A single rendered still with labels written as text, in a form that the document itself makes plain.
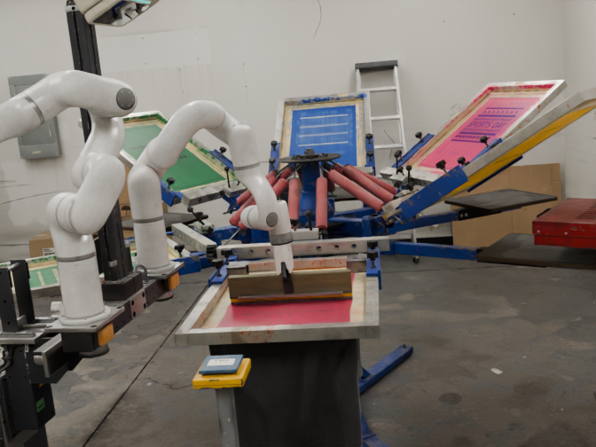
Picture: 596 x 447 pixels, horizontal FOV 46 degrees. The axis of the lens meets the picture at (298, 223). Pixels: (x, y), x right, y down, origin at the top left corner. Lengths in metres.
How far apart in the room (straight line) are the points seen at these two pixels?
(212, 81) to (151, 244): 4.68
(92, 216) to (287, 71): 5.07
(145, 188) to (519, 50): 5.02
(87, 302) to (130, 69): 5.29
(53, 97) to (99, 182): 0.22
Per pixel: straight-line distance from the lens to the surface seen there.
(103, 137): 1.80
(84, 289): 1.80
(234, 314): 2.30
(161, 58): 6.88
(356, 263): 2.54
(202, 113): 2.12
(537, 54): 6.76
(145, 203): 2.15
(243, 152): 2.17
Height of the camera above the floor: 1.67
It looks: 12 degrees down
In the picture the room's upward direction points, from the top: 5 degrees counter-clockwise
